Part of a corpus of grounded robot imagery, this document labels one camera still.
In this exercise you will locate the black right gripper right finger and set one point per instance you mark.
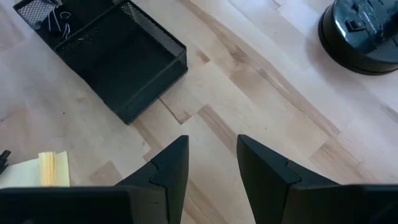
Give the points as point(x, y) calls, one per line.
point(273, 186)

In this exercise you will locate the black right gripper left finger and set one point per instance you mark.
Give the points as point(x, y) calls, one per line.
point(169, 174)

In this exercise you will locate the yellow sticky note pad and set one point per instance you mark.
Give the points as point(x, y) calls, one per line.
point(46, 171)

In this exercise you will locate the black mesh desk organizer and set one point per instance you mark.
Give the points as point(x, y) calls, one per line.
point(124, 65)

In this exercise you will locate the black gooseneck desk lamp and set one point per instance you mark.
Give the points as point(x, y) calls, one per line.
point(363, 37)

